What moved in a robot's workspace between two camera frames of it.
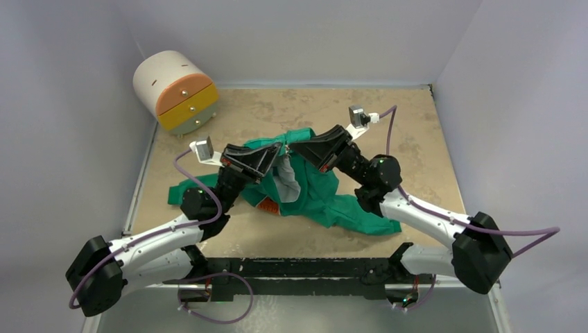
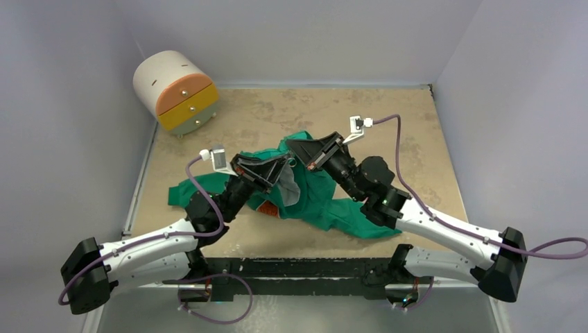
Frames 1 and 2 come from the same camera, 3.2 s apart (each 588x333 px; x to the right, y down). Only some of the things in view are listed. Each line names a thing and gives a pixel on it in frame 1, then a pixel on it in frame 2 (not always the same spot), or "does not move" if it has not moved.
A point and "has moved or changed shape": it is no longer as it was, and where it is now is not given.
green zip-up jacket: (303, 191) has moved or changed shape
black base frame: (345, 277) does not move
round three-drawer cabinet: (177, 90) does not move
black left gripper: (254, 161) → (263, 173)
